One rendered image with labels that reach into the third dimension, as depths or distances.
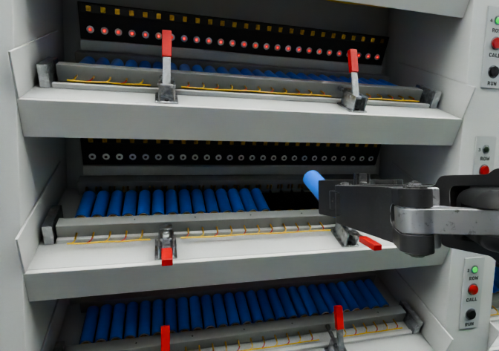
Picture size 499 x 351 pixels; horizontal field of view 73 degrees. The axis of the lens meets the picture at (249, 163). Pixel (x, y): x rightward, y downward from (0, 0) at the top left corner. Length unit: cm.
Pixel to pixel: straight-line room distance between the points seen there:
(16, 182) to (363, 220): 38
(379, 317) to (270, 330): 20
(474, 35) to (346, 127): 25
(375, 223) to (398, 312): 55
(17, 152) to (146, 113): 14
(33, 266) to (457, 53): 67
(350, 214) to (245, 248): 30
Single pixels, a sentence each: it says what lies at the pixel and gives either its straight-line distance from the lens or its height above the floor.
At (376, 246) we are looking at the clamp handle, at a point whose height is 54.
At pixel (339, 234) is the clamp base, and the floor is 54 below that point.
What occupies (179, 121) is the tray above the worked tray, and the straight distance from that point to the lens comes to 43.
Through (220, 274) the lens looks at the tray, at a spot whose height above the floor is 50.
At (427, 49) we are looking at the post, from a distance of 70.
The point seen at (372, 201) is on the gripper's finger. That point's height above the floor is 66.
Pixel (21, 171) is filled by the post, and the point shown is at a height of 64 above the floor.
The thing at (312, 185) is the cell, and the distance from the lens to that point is 33.
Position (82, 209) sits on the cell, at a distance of 53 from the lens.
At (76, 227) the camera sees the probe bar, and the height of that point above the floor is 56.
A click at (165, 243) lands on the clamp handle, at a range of 45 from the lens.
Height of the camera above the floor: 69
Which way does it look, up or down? 5 degrees down
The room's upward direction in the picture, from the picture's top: 2 degrees clockwise
